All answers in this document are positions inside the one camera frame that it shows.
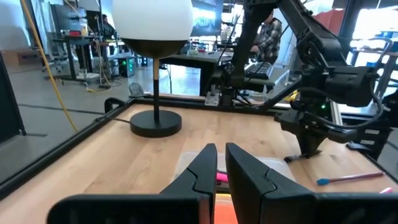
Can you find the pink marker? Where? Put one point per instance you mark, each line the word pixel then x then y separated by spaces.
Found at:
pixel 222 177

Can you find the cardboard box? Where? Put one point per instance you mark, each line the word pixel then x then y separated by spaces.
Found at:
pixel 21 57

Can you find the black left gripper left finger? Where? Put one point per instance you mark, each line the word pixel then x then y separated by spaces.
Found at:
pixel 186 208

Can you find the black metal table frame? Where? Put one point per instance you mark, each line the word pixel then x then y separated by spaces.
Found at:
pixel 62 148

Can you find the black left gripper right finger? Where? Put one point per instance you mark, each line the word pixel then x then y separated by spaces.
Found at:
pixel 264 202

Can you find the black workbench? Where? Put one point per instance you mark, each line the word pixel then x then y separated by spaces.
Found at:
pixel 71 40

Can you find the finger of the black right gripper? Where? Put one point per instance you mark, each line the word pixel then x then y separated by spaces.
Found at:
pixel 304 145
pixel 314 145

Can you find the white globe table lamp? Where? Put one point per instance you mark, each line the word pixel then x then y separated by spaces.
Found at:
pixel 155 124

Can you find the red curtain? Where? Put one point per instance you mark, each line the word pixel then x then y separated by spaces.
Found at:
pixel 332 20

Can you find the pink pencil yellow eraser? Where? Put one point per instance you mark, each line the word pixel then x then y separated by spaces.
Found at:
pixel 386 190

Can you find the clear plastic supply box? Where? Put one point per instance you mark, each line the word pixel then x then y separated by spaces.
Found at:
pixel 276 168

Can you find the black pen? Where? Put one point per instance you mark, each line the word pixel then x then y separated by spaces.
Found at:
pixel 290 158

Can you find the yellow connector tag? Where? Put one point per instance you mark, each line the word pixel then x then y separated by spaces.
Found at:
pixel 292 96

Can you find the computer tower green lights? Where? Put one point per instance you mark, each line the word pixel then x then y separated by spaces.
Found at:
pixel 127 67

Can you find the silver aluminium bracket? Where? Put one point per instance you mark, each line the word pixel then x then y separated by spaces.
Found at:
pixel 335 113

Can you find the wall display screen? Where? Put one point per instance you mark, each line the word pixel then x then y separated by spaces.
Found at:
pixel 203 18

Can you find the black keyboard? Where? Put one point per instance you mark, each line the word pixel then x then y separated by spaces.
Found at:
pixel 259 71

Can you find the person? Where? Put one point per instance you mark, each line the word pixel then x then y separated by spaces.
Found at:
pixel 107 29
pixel 269 37

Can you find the black standing panel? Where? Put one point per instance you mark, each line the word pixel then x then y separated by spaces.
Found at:
pixel 9 109

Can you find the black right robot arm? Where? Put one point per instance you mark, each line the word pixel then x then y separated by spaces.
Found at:
pixel 311 40

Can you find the orange perforated box lid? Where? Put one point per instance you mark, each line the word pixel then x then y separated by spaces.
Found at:
pixel 225 211

